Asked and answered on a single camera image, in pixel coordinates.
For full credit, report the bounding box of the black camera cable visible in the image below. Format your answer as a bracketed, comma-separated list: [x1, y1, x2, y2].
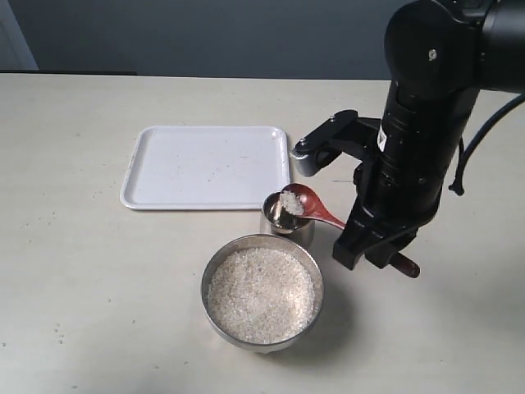
[448, 92, 525, 196]

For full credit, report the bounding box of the white rectangular plastic tray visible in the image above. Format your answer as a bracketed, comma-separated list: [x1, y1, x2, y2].
[120, 126, 290, 211]

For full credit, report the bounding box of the large steel rice bowl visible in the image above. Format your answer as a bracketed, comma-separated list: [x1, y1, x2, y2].
[200, 234, 324, 354]

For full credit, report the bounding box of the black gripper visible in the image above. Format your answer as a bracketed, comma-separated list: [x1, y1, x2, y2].
[332, 82, 478, 270]

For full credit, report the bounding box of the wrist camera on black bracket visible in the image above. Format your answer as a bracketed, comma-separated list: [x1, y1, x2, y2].
[290, 110, 381, 177]

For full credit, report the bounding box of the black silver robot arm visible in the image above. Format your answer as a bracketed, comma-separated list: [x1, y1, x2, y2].
[332, 1, 524, 276]

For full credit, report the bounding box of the brown wooden spoon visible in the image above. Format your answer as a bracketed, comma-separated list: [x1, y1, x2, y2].
[280, 183, 420, 278]

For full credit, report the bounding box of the small steel cup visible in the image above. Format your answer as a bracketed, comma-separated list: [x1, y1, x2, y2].
[259, 192, 315, 249]

